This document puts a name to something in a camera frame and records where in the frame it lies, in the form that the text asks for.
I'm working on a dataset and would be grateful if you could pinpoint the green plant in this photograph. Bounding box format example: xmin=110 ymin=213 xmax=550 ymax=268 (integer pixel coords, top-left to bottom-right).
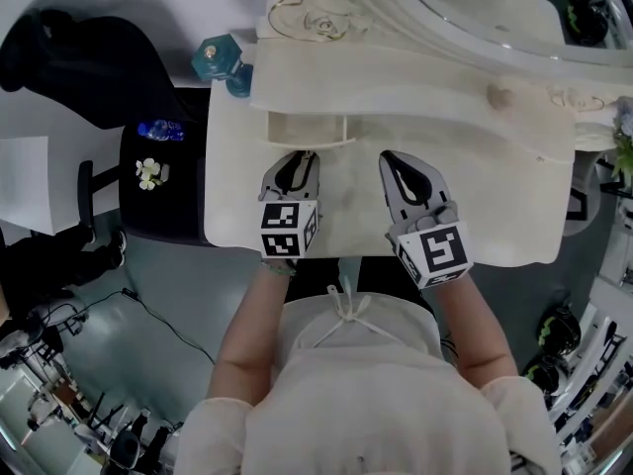
xmin=608 ymin=97 xmax=633 ymax=190

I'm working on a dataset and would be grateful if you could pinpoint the white metal rack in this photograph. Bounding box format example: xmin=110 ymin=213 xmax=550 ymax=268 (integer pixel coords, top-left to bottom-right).
xmin=547 ymin=272 xmax=633 ymax=467

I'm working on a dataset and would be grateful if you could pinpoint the teal glass bottle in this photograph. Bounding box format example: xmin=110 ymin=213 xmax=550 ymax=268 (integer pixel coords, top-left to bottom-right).
xmin=191 ymin=34 xmax=255 ymax=100

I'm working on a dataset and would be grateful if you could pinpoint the black floor cable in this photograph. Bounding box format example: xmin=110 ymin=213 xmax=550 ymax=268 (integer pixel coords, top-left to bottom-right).
xmin=43 ymin=287 xmax=217 ymax=366

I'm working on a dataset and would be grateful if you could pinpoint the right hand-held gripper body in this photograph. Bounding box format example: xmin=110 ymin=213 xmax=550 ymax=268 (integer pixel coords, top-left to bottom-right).
xmin=384 ymin=200 xmax=475 ymax=291

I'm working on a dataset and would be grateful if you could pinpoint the cream dressing table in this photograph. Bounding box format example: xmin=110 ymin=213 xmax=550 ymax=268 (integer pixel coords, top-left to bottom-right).
xmin=203 ymin=0 xmax=633 ymax=271

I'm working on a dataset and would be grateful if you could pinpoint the blue plastic water bottle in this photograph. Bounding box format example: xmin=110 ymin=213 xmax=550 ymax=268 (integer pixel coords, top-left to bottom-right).
xmin=136 ymin=118 xmax=186 ymax=143

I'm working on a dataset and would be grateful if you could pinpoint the cream drawer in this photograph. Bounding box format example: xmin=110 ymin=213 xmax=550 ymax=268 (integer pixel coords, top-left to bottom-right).
xmin=265 ymin=110 xmax=357 ymax=150

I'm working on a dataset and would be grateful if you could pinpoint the person's right forearm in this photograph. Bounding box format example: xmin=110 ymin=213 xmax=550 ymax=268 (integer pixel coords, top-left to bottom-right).
xmin=428 ymin=268 xmax=521 ymax=391

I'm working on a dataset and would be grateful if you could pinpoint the white paper sheet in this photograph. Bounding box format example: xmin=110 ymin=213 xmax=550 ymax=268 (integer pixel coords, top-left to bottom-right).
xmin=0 ymin=135 xmax=56 ymax=238

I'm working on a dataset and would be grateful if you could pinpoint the person's cream clothing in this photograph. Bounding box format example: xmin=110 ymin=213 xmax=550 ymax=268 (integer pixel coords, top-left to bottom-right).
xmin=173 ymin=284 xmax=564 ymax=475

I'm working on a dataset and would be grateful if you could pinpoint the green bead bracelet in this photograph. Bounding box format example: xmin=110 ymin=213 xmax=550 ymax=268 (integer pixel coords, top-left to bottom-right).
xmin=260 ymin=258 xmax=299 ymax=278

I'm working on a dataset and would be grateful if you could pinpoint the heart-shaped wooden ornament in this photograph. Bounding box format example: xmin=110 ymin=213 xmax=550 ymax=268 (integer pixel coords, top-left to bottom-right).
xmin=486 ymin=82 xmax=516 ymax=112

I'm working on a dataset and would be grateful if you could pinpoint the black side table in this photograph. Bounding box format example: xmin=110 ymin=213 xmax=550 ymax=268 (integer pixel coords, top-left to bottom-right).
xmin=118 ymin=86 xmax=215 ymax=247

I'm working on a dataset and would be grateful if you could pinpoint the white flower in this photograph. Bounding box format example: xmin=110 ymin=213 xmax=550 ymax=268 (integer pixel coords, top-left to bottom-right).
xmin=134 ymin=157 xmax=171 ymax=192

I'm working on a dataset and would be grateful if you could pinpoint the person's left forearm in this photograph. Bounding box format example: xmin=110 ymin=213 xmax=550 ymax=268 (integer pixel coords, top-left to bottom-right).
xmin=206 ymin=257 xmax=299 ymax=408

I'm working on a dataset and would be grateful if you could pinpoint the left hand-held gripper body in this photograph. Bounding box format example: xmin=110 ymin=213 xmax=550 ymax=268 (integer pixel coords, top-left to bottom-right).
xmin=256 ymin=186 xmax=324 ymax=259

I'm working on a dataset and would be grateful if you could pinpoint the black chair armrest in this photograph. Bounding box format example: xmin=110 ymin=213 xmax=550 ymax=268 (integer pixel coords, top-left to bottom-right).
xmin=77 ymin=159 xmax=124 ymax=233

